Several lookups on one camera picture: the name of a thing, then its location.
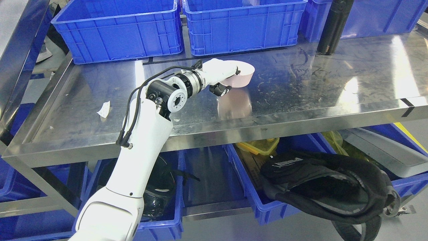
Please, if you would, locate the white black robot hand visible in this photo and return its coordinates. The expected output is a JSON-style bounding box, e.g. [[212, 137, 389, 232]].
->
[[195, 58, 241, 97]]

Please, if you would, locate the blue crate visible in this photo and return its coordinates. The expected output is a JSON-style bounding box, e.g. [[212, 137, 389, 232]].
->
[[298, 0, 427, 43], [51, 0, 184, 65], [182, 0, 307, 56]]

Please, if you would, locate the blue bin with bag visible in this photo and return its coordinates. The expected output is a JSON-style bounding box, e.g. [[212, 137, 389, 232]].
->
[[223, 128, 428, 225]]

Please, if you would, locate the pink bowl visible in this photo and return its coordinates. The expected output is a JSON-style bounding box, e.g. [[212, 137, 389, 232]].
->
[[220, 60, 255, 88]]

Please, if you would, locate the blue crate upper left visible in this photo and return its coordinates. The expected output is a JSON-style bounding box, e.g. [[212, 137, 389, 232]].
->
[[51, 0, 184, 65]]

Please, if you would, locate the white paper scrap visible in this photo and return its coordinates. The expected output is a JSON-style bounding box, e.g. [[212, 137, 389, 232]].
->
[[97, 101, 111, 119]]

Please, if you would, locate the black thermos bottle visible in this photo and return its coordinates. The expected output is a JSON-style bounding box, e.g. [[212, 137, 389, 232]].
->
[[317, 0, 354, 56]]

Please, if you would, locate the yellow lunch box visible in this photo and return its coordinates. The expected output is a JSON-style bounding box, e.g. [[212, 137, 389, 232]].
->
[[235, 138, 280, 156]]

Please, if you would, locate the black bag with straps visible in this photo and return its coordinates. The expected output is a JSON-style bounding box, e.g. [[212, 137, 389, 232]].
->
[[260, 150, 402, 241]]

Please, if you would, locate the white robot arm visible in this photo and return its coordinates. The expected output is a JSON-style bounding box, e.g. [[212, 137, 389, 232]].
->
[[71, 67, 225, 241]]

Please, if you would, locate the blue bin with helmet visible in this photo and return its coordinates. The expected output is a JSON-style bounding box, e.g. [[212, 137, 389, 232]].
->
[[71, 151, 185, 241]]

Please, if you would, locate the steel shelf rack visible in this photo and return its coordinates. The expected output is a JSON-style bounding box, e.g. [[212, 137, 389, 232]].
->
[[0, 0, 49, 135]]

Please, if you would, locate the steel table cart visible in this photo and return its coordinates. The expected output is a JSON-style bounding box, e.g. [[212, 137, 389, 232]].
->
[[0, 27, 428, 218]]

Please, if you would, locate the blue crate upper right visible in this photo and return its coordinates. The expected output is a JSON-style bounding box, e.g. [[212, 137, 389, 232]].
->
[[182, 0, 307, 56]]

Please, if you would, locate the blue crate far right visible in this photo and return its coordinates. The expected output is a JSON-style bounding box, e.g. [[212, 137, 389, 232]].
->
[[298, 0, 427, 43]]

